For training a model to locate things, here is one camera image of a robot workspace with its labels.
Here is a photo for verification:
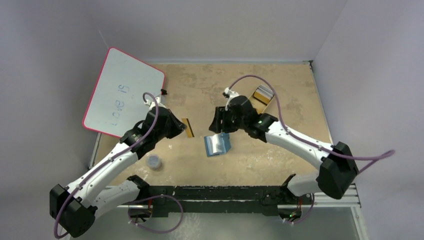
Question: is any cream oval card tray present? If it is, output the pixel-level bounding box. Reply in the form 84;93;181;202
249;84;275;114

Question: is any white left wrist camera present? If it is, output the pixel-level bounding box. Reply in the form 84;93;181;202
144;96;166;110

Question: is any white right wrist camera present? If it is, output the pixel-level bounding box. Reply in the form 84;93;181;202
222;87;239;111

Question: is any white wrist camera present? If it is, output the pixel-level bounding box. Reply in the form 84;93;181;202
222;87;239;111
144;96;166;110

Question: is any pink framed whiteboard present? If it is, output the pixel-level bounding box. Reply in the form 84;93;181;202
82;47;165;138

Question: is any blue leather card holder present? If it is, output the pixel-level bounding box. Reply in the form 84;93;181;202
203;133;232;157

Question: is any stack of cards in tray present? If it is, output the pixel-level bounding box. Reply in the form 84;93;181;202
252;85;275;106

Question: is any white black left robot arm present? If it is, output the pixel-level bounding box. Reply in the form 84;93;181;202
49;106;187;239

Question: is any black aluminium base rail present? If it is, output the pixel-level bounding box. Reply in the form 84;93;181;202
128;185;360;221

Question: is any yellow credit card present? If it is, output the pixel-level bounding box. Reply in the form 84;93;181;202
181;118;195;138

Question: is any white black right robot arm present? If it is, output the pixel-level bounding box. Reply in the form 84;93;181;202
209;95;359;204

